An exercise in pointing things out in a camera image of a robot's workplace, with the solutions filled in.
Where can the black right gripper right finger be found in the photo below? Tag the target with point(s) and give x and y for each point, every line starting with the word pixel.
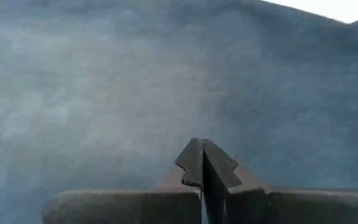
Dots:
pixel 291 208

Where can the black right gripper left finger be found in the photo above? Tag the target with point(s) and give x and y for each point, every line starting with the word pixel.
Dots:
pixel 120 208

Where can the blue denim jeans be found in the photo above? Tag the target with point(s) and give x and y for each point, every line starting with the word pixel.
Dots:
pixel 135 77

